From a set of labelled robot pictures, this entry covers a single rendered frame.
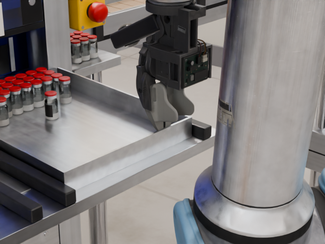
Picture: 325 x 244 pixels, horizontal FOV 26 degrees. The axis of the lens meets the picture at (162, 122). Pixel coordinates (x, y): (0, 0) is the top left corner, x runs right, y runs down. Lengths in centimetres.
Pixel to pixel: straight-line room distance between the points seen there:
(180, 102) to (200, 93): 261
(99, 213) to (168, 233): 69
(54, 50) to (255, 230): 83
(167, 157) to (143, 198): 164
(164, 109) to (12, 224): 28
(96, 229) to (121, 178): 87
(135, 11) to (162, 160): 68
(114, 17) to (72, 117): 47
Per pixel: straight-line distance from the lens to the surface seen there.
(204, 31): 409
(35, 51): 141
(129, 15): 167
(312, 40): 56
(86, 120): 120
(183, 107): 107
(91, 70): 147
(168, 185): 279
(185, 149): 110
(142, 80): 102
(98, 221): 186
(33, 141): 114
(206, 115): 342
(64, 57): 141
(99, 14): 140
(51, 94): 119
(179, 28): 98
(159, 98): 104
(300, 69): 57
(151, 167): 105
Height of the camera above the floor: 137
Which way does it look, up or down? 24 degrees down
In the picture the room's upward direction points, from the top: straight up
